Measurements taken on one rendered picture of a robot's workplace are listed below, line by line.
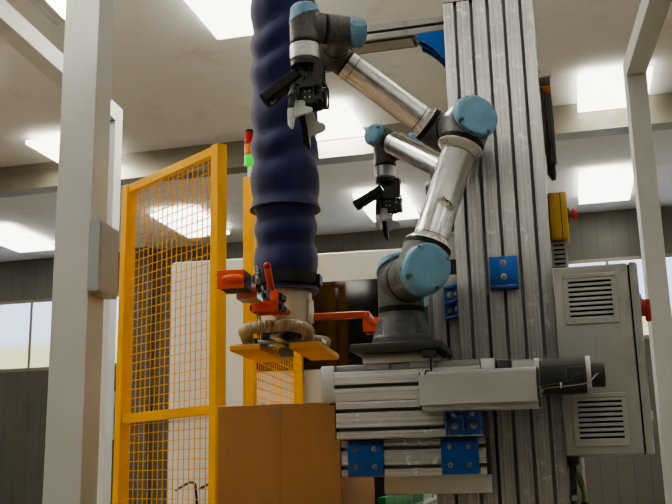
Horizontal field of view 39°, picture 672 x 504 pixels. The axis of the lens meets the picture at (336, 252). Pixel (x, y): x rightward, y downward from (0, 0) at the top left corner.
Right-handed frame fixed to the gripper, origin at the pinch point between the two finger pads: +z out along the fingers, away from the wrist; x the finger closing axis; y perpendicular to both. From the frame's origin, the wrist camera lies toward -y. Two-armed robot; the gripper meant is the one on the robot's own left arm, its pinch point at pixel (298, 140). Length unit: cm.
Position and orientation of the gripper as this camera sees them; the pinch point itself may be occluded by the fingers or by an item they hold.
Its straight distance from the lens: 228.8
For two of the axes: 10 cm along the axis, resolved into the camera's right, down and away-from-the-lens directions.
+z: 0.2, 9.7, -2.3
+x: 2.5, 2.1, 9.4
